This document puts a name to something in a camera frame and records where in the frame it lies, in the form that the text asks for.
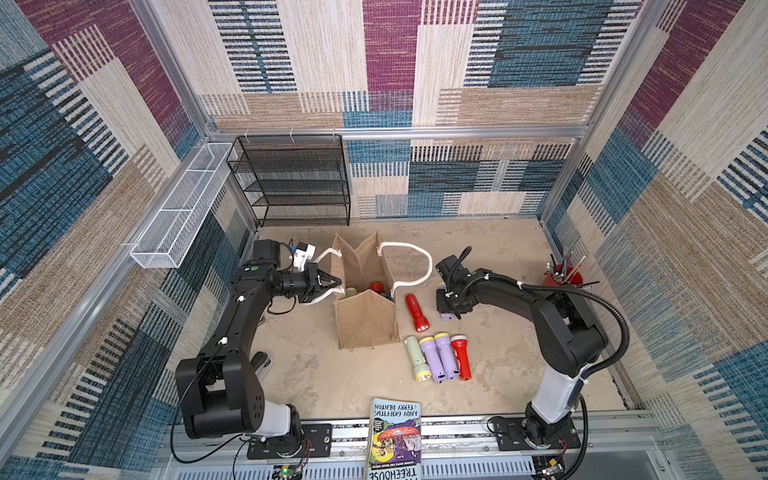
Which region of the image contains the red flashlight row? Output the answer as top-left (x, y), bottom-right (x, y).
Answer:
top-left (451, 335), bottom-right (472, 381)

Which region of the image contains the brown jute tote bag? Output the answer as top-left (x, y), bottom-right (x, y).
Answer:
top-left (317, 233), bottom-right (434, 350)

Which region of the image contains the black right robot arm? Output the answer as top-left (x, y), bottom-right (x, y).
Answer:
top-left (436, 255), bottom-right (608, 449)

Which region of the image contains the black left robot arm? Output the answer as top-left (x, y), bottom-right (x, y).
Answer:
top-left (175, 240), bottom-right (344, 451)

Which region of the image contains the purple flashlight lower right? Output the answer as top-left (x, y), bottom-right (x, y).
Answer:
top-left (434, 332), bottom-right (460, 379)

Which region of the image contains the purple flashlight lower left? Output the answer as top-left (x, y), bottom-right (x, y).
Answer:
top-left (419, 336), bottom-right (447, 384)

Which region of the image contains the black white stapler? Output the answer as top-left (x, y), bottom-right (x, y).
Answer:
top-left (250, 351), bottom-right (273, 383)

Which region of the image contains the red pen cup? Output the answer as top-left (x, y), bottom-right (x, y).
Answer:
top-left (542, 249), bottom-right (600, 289)

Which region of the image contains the colourful treehouse book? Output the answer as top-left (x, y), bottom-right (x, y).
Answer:
top-left (365, 398), bottom-right (423, 480)

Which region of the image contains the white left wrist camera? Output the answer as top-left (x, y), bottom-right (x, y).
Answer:
top-left (291, 242), bottom-right (316, 271)

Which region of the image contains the black wire shelf rack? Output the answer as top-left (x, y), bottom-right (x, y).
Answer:
top-left (228, 135), bottom-right (351, 227)

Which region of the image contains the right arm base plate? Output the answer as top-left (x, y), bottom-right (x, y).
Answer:
top-left (486, 415), bottom-right (582, 451)

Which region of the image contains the white mesh wall basket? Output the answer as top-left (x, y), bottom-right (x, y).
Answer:
top-left (130, 143), bottom-right (232, 269)

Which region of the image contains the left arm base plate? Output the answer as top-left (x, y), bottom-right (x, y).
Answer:
top-left (246, 423), bottom-right (333, 460)

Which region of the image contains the black corrugated cable hose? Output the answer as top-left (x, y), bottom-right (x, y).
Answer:
top-left (443, 245), bottom-right (631, 480)

